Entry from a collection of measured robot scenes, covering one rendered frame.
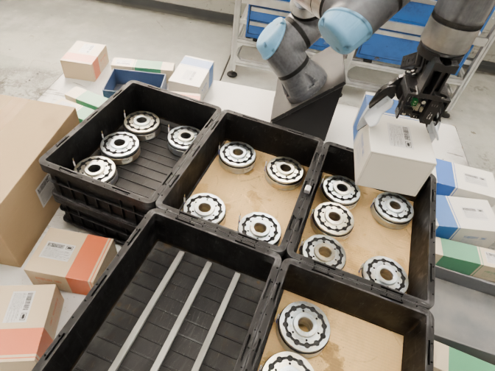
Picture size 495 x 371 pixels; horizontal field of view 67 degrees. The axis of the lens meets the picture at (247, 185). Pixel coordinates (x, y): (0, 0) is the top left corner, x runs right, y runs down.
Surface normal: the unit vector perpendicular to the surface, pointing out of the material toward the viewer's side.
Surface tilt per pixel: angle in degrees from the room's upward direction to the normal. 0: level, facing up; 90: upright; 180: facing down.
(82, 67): 90
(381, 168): 90
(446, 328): 0
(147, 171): 0
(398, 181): 90
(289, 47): 69
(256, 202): 0
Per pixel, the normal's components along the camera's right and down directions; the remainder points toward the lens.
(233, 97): 0.11, -0.68
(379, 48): -0.17, 0.71
